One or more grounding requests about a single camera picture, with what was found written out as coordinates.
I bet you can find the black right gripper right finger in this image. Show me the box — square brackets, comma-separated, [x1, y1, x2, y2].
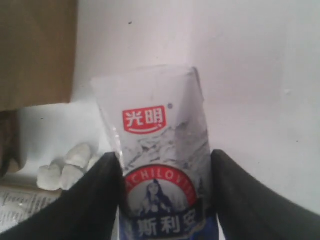
[211, 149, 320, 240]

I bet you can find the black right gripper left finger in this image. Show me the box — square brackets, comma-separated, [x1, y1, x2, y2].
[0, 152, 123, 240]

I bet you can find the blue white milk carton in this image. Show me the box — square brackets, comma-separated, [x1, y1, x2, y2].
[91, 65, 219, 240]

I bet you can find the brown paper bag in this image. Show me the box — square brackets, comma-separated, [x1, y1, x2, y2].
[0, 0, 78, 111]

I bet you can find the white garlic clove cluster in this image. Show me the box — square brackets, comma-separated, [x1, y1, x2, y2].
[37, 143, 101, 191]

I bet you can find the long dark noodle package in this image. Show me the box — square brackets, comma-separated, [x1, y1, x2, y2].
[0, 184, 62, 232]

